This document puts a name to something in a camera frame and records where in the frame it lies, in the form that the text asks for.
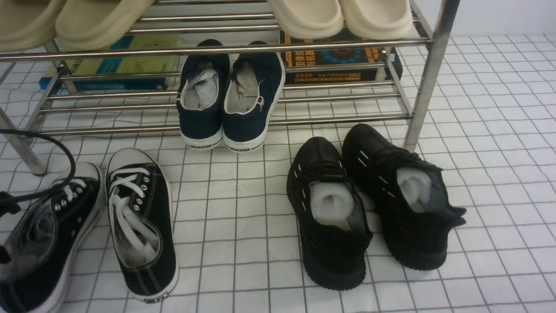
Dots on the navy slip-on shoe right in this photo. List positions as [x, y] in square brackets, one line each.
[254, 89]

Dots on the beige slipper far left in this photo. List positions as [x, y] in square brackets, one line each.
[27, 24]

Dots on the beige slipper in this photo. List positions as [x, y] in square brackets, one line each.
[95, 24]
[27, 24]

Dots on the navy slip-on shoe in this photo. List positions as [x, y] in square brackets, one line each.
[254, 89]
[200, 98]

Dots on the black knit sneaker left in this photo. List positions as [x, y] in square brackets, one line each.
[332, 222]

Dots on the black orange book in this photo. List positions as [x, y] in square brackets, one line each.
[334, 65]

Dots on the black knit sneaker right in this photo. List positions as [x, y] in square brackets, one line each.
[408, 194]

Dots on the stainless steel shoe rack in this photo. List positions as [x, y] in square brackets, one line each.
[434, 40]

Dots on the green blue book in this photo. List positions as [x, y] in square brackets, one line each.
[128, 73]

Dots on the cream slipper far right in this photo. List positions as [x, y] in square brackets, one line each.
[379, 20]

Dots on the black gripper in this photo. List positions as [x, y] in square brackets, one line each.
[8, 205]

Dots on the navy slip-on shoe left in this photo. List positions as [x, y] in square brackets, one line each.
[200, 98]

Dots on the black knit sneaker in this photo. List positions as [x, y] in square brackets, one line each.
[408, 194]
[332, 222]

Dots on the cream slipper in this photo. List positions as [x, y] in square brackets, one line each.
[379, 20]
[305, 19]

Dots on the black canvas sneaker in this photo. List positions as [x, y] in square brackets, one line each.
[43, 245]
[139, 206]

